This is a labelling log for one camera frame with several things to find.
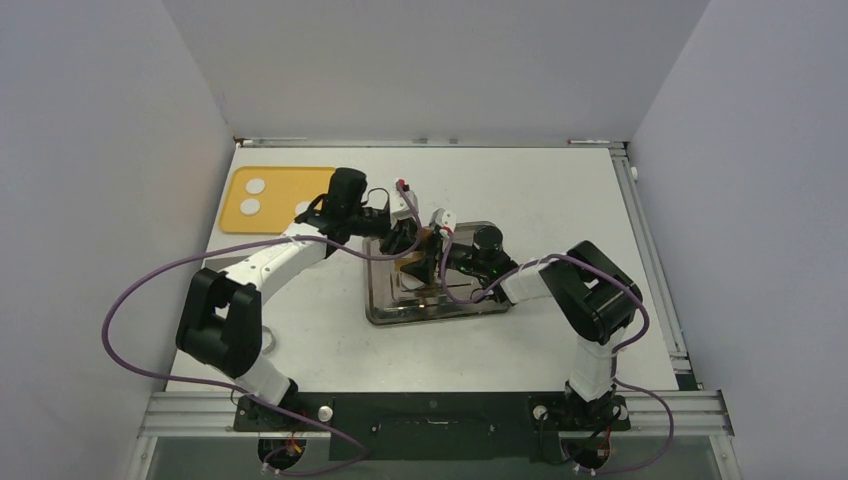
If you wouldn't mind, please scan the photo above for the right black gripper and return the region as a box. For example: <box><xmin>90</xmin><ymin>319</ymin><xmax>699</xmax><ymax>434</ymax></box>
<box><xmin>401</xmin><ymin>231</ymin><xmax>490</xmax><ymax>284</ymax></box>

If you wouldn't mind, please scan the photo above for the wooden rolling pin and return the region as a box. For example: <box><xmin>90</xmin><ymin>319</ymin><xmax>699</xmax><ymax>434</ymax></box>
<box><xmin>396</xmin><ymin>229</ymin><xmax>441</xmax><ymax>286</ymax></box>

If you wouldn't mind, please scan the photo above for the white dough piece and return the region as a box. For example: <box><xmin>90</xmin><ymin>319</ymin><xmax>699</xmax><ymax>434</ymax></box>
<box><xmin>400</xmin><ymin>273</ymin><xmax>431</xmax><ymax>292</ymax></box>

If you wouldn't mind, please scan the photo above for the stainless steel tray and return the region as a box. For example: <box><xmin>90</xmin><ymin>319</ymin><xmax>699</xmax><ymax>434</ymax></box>
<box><xmin>365</xmin><ymin>221</ymin><xmax>517</xmax><ymax>326</ymax></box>

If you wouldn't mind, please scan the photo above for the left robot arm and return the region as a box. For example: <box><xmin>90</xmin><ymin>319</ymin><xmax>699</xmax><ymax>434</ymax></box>
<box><xmin>176</xmin><ymin>167</ymin><xmax>422</xmax><ymax>430</ymax></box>

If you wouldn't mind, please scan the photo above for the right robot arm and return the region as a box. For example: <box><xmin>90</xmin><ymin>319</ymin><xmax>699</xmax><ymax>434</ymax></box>
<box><xmin>425</xmin><ymin>225</ymin><xmax>650</xmax><ymax>428</ymax></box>

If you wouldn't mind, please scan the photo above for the white dough disc right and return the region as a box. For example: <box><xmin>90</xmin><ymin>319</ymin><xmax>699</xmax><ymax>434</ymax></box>
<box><xmin>295</xmin><ymin>201</ymin><xmax>309</xmax><ymax>216</ymax></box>

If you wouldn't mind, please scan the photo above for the white dough disc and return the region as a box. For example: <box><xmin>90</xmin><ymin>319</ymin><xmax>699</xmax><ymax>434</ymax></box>
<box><xmin>295</xmin><ymin>201</ymin><xmax>309</xmax><ymax>216</ymax></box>
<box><xmin>245</xmin><ymin>178</ymin><xmax>266</xmax><ymax>195</ymax></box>
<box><xmin>239</xmin><ymin>198</ymin><xmax>261</xmax><ymax>216</ymax></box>

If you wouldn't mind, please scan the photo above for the white dough disc upper left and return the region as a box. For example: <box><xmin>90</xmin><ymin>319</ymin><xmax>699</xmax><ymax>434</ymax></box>
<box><xmin>245</xmin><ymin>178</ymin><xmax>266</xmax><ymax>195</ymax></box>

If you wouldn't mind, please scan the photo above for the white dough disc lower left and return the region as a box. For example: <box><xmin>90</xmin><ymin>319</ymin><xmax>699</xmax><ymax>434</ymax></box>
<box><xmin>239</xmin><ymin>198</ymin><xmax>261</xmax><ymax>216</ymax></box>

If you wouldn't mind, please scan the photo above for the yellow plastic tray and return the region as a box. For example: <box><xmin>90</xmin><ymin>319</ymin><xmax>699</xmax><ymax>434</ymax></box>
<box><xmin>218</xmin><ymin>166</ymin><xmax>335</xmax><ymax>235</ymax></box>

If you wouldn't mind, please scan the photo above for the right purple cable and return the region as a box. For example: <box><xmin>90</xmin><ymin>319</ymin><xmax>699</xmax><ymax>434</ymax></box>
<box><xmin>439</xmin><ymin>228</ymin><xmax>676</xmax><ymax>477</ymax></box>

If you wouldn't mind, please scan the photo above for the purple cable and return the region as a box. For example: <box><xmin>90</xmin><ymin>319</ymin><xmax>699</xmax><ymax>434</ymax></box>
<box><xmin>101</xmin><ymin>192</ymin><xmax>425</xmax><ymax>477</ymax></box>
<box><xmin>439</xmin><ymin>228</ymin><xmax>676</xmax><ymax>477</ymax></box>

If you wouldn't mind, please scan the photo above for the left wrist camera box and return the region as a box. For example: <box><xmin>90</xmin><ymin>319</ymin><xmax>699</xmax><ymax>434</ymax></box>
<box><xmin>388</xmin><ymin>178</ymin><xmax>420</xmax><ymax>225</ymax></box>

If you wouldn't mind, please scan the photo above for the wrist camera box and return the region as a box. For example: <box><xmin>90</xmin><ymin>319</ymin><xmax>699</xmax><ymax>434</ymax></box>
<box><xmin>430</xmin><ymin>208</ymin><xmax>457</xmax><ymax>234</ymax></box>
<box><xmin>388</xmin><ymin>178</ymin><xmax>420</xmax><ymax>225</ymax></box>

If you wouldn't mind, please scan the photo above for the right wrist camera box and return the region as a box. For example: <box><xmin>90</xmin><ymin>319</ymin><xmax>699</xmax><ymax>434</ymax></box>
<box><xmin>430</xmin><ymin>208</ymin><xmax>457</xmax><ymax>234</ymax></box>

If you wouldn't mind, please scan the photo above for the metal ring cutter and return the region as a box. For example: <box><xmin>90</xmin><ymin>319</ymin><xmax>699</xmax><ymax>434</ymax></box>
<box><xmin>261</xmin><ymin>326</ymin><xmax>278</xmax><ymax>355</ymax></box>

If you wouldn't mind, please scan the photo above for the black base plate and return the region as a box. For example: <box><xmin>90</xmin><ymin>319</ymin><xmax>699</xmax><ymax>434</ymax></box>
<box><xmin>235</xmin><ymin>390</ymin><xmax>631</xmax><ymax>463</ymax></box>

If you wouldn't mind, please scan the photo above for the aluminium frame rail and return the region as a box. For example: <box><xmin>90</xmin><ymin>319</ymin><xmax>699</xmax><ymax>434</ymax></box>
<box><xmin>609</xmin><ymin>141</ymin><xmax>703</xmax><ymax>391</ymax></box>

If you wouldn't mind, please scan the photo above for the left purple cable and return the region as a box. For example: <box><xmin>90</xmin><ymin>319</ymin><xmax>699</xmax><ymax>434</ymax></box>
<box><xmin>101</xmin><ymin>192</ymin><xmax>425</xmax><ymax>477</ymax></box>

